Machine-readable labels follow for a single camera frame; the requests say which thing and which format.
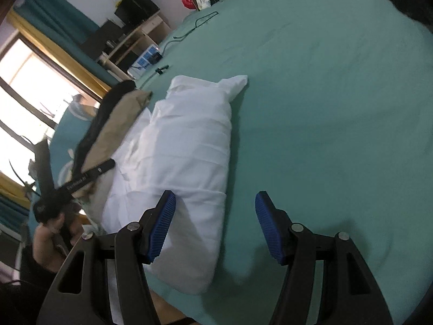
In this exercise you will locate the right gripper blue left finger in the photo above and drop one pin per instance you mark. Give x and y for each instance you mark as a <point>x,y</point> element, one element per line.
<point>155,224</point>

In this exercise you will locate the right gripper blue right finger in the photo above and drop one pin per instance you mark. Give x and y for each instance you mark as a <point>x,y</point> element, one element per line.
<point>275,225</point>

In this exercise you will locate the white hooded jacket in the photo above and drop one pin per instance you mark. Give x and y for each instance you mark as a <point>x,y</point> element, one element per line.
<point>183,145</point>

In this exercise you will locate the teal patterned table cloth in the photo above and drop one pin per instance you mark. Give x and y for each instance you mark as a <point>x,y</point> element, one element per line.
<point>70,131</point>

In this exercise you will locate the beige folded garment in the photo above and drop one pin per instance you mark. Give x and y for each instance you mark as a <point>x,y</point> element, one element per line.
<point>117,126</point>

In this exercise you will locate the black folded garment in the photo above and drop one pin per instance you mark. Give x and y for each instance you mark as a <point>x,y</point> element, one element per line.
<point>108,103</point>

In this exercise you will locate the green bed with sheet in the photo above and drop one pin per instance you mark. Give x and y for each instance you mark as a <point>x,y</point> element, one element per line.
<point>335,124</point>

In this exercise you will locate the yellow curtain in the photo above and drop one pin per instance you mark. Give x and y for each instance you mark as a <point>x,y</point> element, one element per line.
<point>57,54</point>

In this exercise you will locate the wooden desk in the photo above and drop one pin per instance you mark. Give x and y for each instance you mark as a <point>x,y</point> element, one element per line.
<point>121,59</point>

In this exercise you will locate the white blue power strip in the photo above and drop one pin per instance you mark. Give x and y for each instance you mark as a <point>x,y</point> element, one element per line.
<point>148,58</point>

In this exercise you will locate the teal curtain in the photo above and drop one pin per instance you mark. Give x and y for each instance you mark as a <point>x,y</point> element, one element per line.
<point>67,27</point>

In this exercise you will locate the black computer monitor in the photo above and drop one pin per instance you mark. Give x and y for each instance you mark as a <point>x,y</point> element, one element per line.
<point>103,39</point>

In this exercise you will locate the black computer tower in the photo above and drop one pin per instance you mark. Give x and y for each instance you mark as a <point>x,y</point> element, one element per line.
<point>134,12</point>

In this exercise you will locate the window frame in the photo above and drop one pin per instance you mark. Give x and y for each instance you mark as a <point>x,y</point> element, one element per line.
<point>35,93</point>

